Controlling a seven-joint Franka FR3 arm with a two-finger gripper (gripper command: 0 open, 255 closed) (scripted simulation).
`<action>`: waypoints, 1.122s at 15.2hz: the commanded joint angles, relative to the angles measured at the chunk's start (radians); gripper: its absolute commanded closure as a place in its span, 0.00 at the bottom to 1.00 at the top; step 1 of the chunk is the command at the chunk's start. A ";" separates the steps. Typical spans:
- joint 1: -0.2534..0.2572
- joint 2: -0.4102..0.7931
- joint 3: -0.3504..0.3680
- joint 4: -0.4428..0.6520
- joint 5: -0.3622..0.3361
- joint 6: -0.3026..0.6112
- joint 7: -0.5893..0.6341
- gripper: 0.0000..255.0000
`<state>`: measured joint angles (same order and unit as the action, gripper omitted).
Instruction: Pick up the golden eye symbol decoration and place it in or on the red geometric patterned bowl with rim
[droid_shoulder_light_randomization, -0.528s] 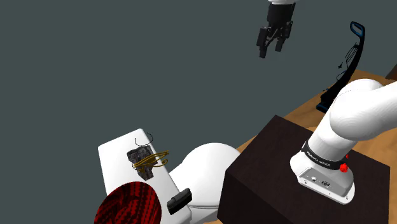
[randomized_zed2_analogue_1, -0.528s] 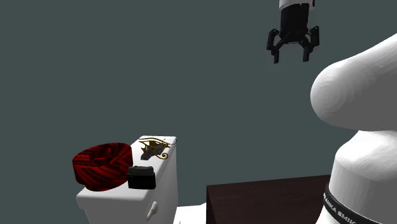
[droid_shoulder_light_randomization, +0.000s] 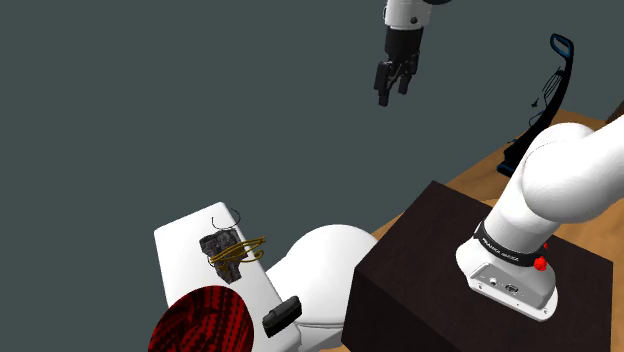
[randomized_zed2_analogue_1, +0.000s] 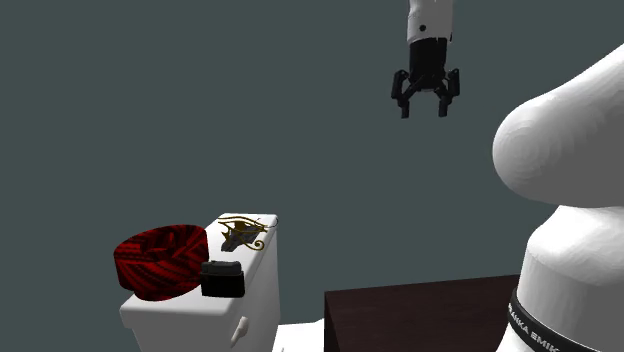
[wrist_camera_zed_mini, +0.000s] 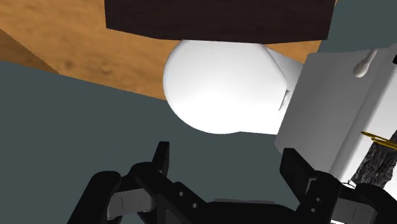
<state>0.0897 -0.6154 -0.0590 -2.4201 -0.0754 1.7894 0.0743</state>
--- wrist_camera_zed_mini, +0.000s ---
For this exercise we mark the dark brown robot stand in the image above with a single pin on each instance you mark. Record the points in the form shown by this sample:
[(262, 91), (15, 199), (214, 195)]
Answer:
[(217, 18)]

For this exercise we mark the dark grey textured object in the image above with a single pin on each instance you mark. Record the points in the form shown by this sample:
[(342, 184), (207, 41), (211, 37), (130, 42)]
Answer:
[(377, 164)]

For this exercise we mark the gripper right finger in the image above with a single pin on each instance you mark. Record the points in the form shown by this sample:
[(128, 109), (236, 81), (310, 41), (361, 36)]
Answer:
[(322, 192)]

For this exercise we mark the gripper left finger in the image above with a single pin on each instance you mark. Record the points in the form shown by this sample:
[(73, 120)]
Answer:
[(145, 180)]

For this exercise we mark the gold thin metal object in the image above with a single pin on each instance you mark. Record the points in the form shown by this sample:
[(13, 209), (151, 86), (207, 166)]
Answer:
[(380, 139)]

